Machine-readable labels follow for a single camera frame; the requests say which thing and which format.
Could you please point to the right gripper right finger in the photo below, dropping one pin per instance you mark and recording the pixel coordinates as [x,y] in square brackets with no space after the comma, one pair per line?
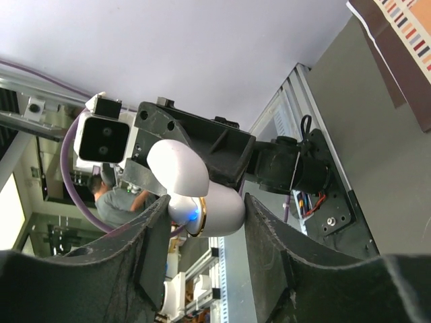
[296,279]

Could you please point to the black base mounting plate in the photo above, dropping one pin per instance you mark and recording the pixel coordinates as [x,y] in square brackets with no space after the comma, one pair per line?
[337,220]

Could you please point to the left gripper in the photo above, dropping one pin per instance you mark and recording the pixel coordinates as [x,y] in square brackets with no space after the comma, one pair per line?
[225,149]

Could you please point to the aluminium frame rail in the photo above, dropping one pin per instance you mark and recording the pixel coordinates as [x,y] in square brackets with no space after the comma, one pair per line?
[290,208]

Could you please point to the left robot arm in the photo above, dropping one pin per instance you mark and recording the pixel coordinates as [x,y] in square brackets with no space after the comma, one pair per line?
[273,165]

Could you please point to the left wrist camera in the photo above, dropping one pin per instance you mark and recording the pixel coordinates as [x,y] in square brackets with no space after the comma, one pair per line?
[101,134]

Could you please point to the patchwork orange placemat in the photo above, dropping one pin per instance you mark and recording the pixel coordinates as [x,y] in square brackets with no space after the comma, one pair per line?
[400,33]

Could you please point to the white charging case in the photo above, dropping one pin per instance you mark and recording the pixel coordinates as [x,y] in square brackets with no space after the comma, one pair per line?
[204,208]

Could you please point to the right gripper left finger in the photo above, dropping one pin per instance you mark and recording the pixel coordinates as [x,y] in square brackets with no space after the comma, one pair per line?
[116,278]

